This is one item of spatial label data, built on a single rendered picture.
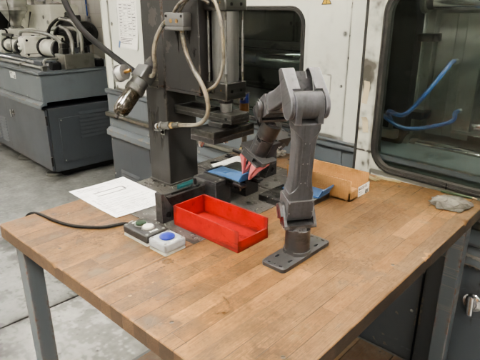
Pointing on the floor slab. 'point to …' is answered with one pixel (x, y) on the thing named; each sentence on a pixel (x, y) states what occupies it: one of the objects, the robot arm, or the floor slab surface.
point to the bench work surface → (251, 278)
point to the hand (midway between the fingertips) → (247, 174)
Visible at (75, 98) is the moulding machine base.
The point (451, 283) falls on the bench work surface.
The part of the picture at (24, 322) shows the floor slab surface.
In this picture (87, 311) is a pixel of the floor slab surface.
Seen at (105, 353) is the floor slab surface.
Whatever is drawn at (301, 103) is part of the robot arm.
